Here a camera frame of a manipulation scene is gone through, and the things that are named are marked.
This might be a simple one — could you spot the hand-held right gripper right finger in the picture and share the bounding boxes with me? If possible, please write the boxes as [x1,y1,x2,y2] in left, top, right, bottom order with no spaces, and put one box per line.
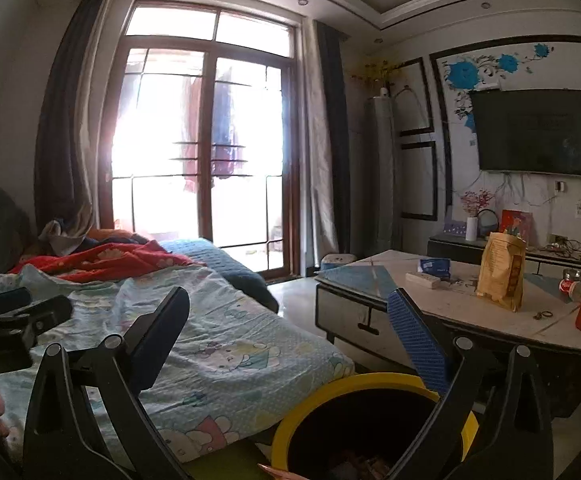
[387,287,556,480]

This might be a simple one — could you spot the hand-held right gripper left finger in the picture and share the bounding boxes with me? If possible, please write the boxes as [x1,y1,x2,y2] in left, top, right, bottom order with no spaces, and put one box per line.
[23,286,191,480]

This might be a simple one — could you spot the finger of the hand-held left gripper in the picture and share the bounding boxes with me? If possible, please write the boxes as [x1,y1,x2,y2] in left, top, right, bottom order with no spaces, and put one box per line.
[0,294,74,342]
[0,287,32,313]

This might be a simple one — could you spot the yellow rimmed black bin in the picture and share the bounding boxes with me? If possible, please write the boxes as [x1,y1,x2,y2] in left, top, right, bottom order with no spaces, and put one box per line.
[270,372,479,480]

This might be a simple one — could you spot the marble top coffee table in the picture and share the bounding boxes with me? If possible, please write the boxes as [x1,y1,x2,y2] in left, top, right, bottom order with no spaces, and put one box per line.
[315,249,581,418]

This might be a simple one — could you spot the light green cartoon bedsheet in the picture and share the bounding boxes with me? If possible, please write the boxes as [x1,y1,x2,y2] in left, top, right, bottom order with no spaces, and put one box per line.
[0,262,354,466]

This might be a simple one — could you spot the blue packet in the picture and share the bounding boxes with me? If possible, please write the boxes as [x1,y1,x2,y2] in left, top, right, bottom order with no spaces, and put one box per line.
[419,257,452,281]

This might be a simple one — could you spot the grey crumpled cloth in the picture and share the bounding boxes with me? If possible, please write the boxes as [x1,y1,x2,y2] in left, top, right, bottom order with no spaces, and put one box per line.
[38,217,94,256]

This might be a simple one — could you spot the red printed blanket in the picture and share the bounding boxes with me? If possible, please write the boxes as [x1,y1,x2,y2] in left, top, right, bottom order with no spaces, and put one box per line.
[8,241,194,283]

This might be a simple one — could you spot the blue quilted mattress pad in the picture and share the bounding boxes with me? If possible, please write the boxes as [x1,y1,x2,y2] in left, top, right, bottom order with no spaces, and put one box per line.
[159,237,280,313]

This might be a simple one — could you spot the black television cabinet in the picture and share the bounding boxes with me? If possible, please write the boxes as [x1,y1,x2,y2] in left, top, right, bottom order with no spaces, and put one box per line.
[427,232,581,306]

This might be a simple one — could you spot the orange pillow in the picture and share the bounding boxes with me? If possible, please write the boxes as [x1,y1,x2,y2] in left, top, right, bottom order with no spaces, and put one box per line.
[90,229,146,245]

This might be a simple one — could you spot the yellow paper bag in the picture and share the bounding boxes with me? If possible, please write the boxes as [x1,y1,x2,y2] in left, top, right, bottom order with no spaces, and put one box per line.
[477,231,527,313]

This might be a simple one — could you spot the blue can with white lid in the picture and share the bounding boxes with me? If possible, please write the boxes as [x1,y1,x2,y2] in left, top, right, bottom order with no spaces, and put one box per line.
[321,254,356,273]

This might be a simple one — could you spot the white vase with red flowers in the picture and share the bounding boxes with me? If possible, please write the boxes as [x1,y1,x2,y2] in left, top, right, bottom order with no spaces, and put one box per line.
[459,189,494,241]

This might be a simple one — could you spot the red gift box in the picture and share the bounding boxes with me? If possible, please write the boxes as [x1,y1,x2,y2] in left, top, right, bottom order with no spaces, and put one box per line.
[499,209,534,241]

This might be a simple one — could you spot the yellow-green cloth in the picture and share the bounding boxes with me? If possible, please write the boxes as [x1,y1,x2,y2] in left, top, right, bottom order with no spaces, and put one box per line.
[185,440,276,480]

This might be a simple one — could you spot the glass jar with red label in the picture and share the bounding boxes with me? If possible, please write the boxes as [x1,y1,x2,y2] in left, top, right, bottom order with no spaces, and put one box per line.
[558,269,581,301]

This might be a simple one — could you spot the grey standing air conditioner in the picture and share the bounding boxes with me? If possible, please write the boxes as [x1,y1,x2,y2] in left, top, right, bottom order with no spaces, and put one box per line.
[363,92,404,256]

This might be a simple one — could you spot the dark and beige curtain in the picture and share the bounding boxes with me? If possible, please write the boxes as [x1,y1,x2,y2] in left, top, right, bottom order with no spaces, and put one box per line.
[33,0,116,241]

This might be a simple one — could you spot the brown framed glass door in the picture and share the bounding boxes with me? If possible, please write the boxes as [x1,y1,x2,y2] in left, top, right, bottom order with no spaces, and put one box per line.
[98,0,304,281]

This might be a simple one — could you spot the beige and blue curtain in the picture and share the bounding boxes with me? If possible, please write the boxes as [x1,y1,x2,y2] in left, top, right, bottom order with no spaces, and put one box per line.
[301,17,354,261]

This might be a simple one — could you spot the hanging laundry clothes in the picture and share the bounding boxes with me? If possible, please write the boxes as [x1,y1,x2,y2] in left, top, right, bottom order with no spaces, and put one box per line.
[180,67,245,193]

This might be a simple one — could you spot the yellow artificial flowers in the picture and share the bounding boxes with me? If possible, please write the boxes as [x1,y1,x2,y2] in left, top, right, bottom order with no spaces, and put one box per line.
[353,60,406,83]

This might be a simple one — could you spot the dark basket with round handle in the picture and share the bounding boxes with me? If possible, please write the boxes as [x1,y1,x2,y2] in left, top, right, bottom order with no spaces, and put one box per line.
[477,210,500,240]

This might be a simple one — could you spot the black wall television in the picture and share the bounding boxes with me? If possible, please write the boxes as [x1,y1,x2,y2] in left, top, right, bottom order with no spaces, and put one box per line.
[469,89,581,178]

